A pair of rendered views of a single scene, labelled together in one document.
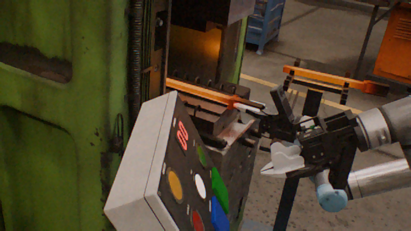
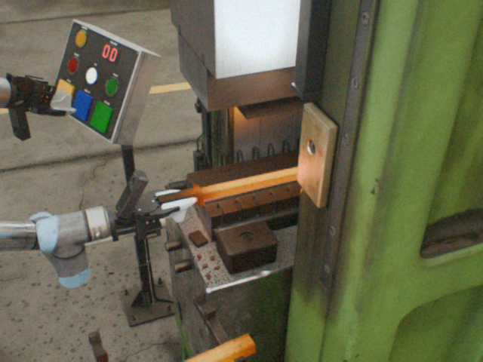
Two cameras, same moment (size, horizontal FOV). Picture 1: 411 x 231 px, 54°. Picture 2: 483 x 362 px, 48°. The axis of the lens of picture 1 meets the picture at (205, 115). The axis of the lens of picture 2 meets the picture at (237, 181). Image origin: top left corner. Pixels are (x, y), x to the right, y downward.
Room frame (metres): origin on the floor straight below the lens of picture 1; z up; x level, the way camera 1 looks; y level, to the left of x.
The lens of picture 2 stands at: (1.95, -0.74, 1.82)
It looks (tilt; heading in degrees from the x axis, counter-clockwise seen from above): 37 degrees down; 135
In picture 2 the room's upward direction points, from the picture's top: 1 degrees clockwise
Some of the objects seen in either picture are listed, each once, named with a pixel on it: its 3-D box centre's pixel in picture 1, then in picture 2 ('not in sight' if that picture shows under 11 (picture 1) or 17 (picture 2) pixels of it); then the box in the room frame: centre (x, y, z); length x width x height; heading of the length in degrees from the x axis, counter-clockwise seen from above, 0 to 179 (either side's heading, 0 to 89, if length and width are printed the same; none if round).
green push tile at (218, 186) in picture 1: (218, 190); (103, 117); (0.69, -0.05, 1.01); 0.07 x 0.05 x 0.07; 2
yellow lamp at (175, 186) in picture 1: (174, 185); (81, 38); (0.49, 0.03, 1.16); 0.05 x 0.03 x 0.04; 157
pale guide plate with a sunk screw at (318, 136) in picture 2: not in sight; (315, 155); (1.48, -0.07, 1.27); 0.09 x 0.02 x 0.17; 157
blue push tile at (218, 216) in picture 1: (218, 223); (83, 105); (0.59, -0.05, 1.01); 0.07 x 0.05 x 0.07; 2
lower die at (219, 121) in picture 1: (169, 98); (275, 185); (1.22, 0.12, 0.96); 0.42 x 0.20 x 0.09; 67
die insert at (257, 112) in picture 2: (169, 10); (301, 89); (1.26, 0.15, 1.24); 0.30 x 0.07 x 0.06; 67
